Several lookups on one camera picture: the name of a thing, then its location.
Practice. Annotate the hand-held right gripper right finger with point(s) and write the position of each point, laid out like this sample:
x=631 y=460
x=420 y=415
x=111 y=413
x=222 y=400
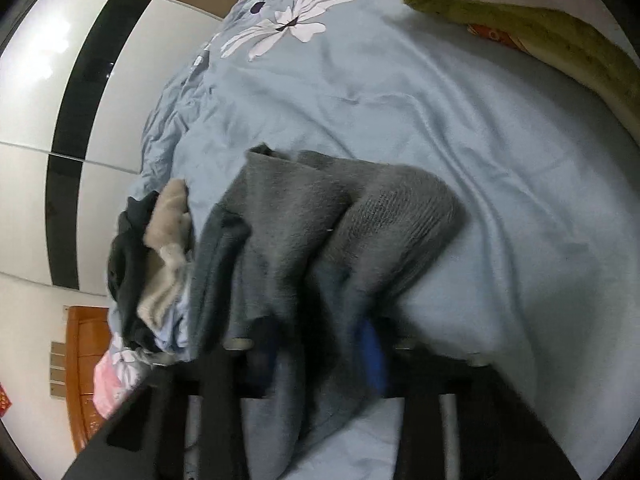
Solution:
x=372 y=360

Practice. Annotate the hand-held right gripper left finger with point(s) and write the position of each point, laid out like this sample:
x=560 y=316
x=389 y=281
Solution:
x=260 y=365

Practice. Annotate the grey knit sweater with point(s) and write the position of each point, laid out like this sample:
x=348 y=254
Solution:
x=290 y=240

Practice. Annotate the pink cloud print blanket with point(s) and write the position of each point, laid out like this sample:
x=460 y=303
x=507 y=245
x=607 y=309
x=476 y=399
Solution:
x=112 y=385

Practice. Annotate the wooden headboard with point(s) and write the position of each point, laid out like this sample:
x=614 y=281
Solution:
x=87 y=370

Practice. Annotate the dark folded garment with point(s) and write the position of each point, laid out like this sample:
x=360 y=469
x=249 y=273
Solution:
x=125 y=265

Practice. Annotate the beige folded garment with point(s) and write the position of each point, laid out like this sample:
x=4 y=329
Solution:
x=167 y=210

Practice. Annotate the white wardrobe with black stripe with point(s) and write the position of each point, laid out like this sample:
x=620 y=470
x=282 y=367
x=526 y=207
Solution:
x=30 y=210

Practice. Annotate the blue floral duvet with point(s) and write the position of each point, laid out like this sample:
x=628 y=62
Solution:
x=400 y=110

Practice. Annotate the green blanket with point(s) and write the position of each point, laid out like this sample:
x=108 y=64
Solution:
x=550 y=35

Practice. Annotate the red wall decoration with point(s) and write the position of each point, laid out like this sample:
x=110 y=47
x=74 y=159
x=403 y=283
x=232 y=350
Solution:
x=4 y=401

